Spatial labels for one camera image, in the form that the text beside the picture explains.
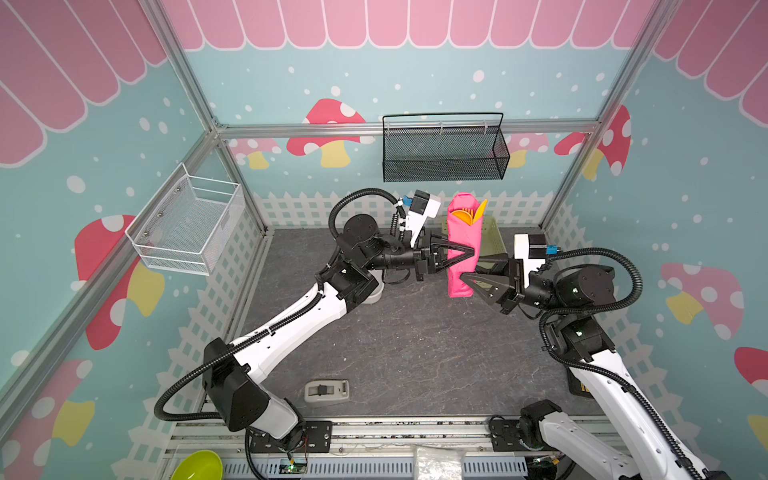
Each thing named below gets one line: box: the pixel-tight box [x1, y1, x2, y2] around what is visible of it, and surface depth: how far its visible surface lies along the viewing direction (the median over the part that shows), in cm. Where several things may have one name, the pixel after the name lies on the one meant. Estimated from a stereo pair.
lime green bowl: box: [171, 450, 223, 480], surface depth 70 cm
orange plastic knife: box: [472, 199, 489, 224], surface depth 49 cm
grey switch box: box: [304, 379, 351, 403], surface depth 81 cm
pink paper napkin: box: [448, 192, 483, 298], surface depth 52 cm
